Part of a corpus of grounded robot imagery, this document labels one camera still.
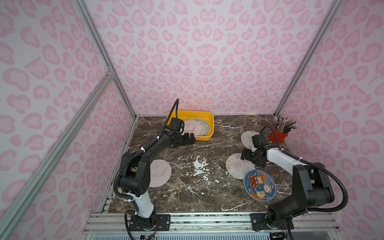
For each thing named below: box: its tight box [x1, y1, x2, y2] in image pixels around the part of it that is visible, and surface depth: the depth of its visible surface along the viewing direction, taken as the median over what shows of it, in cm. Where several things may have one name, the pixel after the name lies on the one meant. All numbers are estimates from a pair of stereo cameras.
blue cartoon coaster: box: [243, 169, 277, 202], surface depth 86 cm
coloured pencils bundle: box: [275, 115, 298, 134], surface depth 97 cm
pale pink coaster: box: [149, 159, 172, 188], surface depth 92 cm
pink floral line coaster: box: [225, 153, 255, 180], surface depth 94 cm
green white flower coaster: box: [198, 118, 209, 137], surface depth 112 cm
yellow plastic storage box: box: [166, 110, 215, 141], surface depth 115 cm
